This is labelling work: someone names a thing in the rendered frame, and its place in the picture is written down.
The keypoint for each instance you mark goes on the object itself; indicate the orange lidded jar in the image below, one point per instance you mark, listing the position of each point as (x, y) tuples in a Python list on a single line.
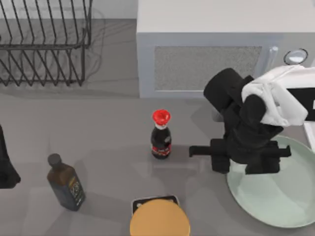
[(160, 218)]

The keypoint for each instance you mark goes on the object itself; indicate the dark brown square bottle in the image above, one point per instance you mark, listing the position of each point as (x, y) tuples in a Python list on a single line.
[(66, 184)]

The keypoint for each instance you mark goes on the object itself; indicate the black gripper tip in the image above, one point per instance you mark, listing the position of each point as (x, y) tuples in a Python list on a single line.
[(6, 167)]

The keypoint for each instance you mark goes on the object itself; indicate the round microwave knob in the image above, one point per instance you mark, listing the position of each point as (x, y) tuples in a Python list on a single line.
[(295, 56)]

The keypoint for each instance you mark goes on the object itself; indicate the pale microwave oven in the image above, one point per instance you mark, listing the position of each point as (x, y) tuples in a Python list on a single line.
[(187, 29)]

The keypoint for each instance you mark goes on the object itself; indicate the red capped dark sauce bottle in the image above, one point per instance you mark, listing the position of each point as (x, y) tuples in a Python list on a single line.
[(161, 142)]

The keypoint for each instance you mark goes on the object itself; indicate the pale green plate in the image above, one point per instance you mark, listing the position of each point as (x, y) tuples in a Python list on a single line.
[(275, 196)]

